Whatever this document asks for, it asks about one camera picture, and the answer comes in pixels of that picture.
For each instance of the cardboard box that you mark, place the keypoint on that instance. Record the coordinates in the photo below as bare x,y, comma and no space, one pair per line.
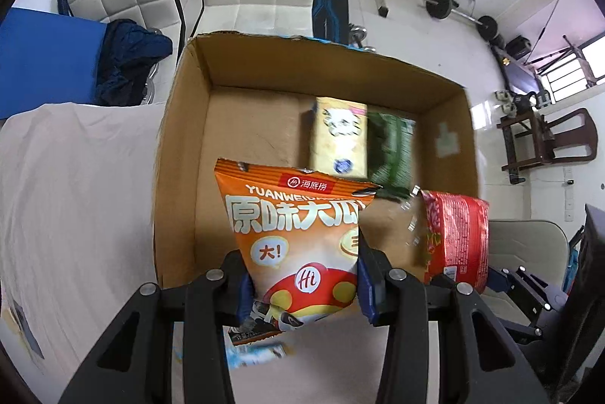
246,134

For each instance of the dark blue cloth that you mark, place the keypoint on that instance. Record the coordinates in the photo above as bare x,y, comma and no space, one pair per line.
130,63

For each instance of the grey padded seat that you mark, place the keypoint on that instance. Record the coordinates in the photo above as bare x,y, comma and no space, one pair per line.
524,243

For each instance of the barbell with black plates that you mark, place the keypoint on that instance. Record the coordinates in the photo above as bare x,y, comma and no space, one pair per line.
439,4

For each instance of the black exercise machine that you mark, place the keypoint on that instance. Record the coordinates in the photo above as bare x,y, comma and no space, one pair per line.
515,68

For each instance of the orange snack bag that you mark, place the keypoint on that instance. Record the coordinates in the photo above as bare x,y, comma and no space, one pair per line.
302,243

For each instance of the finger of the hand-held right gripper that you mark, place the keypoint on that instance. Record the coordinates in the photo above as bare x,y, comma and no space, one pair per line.
524,290

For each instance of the pale bed sheet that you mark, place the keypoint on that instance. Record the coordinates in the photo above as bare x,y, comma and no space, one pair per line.
80,219

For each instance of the yellow tissue pack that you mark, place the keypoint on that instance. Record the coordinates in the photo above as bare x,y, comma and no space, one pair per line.
338,134

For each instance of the small blue white packet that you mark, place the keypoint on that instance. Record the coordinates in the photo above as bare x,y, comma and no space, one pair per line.
255,355

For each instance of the green packet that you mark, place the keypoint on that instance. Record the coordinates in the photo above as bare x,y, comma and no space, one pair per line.
392,148

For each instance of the red snack packet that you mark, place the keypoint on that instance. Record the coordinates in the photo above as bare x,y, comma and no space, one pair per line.
458,234

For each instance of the blue cloth and jacket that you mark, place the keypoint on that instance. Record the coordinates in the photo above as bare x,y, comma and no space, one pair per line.
47,59

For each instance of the dark wooden chair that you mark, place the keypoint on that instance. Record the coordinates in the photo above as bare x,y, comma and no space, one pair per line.
548,139

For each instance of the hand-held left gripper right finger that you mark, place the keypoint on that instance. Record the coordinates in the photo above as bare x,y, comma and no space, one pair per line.
367,286

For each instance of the window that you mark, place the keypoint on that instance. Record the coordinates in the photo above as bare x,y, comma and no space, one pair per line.
574,68

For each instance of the flat grey packet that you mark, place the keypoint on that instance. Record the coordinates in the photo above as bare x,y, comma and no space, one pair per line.
26,330

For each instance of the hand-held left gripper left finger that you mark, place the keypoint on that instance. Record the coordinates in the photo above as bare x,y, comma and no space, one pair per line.
246,296

